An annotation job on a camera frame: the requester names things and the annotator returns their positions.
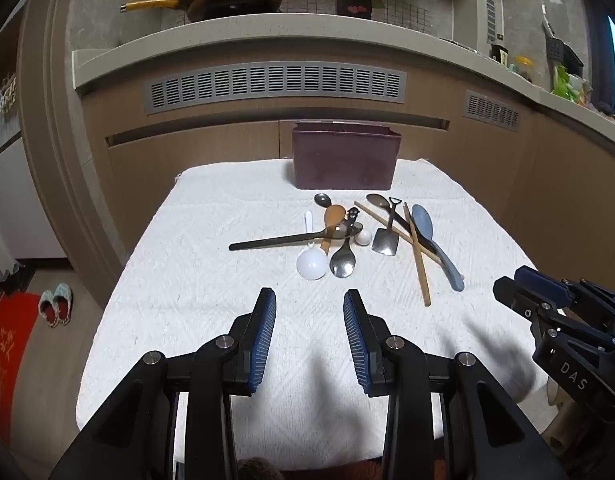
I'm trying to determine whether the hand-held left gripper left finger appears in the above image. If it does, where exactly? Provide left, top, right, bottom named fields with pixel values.
left=52, top=287, right=278, bottom=480

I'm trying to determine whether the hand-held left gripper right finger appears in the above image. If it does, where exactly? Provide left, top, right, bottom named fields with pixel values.
left=342, top=289, right=571, bottom=480

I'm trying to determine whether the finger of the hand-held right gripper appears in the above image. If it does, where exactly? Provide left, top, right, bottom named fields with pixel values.
left=513, top=266, right=615, bottom=321
left=492, top=276, right=615, bottom=357

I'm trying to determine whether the white plastic round spoon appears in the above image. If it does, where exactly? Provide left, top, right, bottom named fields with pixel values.
left=296, top=211, right=329, bottom=280

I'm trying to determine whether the blue-grey rice paddle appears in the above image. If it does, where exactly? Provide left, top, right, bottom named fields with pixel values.
left=410, top=204, right=466, bottom=292

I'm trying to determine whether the purple plastic basket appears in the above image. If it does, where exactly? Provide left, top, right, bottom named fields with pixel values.
left=292, top=121, right=403, bottom=191

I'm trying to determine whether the tan wooden object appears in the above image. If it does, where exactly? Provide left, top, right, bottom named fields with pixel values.
left=545, top=379, right=574, bottom=457

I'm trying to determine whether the silver metal spoon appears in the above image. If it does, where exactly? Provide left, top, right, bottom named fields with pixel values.
left=329, top=208, right=363, bottom=279

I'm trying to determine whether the white textured towel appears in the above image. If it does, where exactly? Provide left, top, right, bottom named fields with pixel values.
left=76, top=159, right=549, bottom=462

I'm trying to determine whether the shovel-shaped metal spoon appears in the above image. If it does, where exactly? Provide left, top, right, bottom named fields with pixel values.
left=371, top=196, right=403, bottom=256

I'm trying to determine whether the wooden spoon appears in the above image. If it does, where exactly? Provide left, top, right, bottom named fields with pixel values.
left=320, top=204, right=347, bottom=255

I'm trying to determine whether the bronze metal spoon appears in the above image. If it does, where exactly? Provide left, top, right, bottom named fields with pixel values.
left=366, top=193, right=414, bottom=234

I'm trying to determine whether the small grey vent grille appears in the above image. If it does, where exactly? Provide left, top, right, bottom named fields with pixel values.
left=462, top=89, right=521, bottom=134

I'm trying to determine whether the green plastic bag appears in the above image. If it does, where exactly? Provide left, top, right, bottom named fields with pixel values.
left=551, top=64, right=591, bottom=105

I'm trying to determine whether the teal and red slipper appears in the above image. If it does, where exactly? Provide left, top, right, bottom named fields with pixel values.
left=52, top=283, right=73, bottom=325
left=38, top=292, right=59, bottom=328

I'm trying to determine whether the wooden kitchen cabinet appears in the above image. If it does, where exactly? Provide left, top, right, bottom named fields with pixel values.
left=77, top=55, right=615, bottom=361

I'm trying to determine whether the large grey vent grille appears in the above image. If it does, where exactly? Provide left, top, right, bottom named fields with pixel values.
left=143, top=61, right=407, bottom=115

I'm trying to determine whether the red floor mat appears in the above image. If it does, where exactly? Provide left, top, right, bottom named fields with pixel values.
left=0, top=292, right=41, bottom=447

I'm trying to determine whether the grey vented column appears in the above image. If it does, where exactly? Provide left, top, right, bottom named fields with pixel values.
left=452, top=0, right=509, bottom=55

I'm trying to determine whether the white appliance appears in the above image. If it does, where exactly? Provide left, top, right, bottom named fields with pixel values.
left=0, top=110, right=70, bottom=263

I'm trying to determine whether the grey stone countertop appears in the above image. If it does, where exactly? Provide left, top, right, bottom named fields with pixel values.
left=71, top=12, right=615, bottom=147

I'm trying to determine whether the yellow frying pan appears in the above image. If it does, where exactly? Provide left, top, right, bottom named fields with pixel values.
left=120, top=0, right=286, bottom=24

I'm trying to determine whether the black long-handled spoon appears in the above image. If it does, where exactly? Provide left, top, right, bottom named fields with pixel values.
left=228, top=225, right=361, bottom=252

